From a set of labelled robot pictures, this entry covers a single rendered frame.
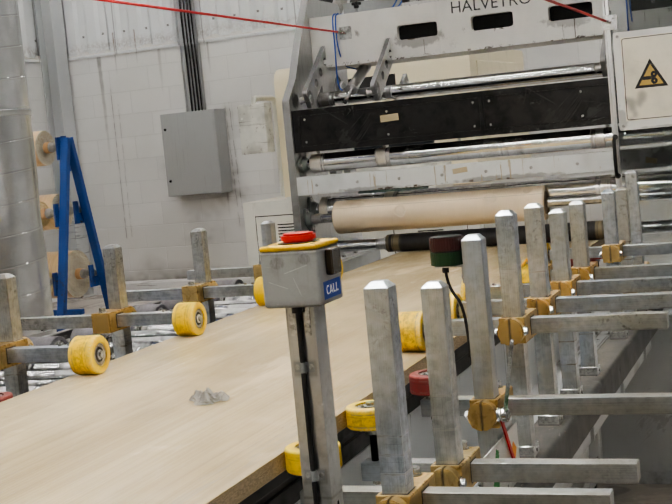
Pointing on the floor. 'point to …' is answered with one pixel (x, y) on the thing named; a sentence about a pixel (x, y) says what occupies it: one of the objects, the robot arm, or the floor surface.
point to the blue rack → (65, 149)
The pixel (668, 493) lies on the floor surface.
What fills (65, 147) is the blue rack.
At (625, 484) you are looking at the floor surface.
